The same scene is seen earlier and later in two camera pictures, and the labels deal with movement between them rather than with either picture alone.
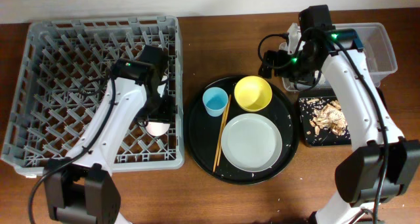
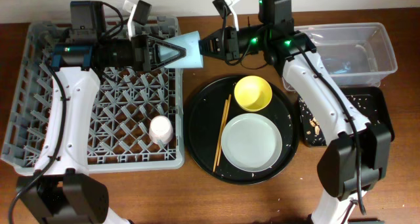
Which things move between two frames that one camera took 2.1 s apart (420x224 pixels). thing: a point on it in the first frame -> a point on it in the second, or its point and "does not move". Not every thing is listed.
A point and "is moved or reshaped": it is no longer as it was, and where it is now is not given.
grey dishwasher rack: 61,67 does not move
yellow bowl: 252,93 does not move
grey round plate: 251,142 does not move
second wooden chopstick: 224,131 does not move
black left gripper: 165,112 -> 142,56
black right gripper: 282,57 -> 226,53
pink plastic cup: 157,129 is moved or reshaped
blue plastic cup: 215,100 -> 192,59
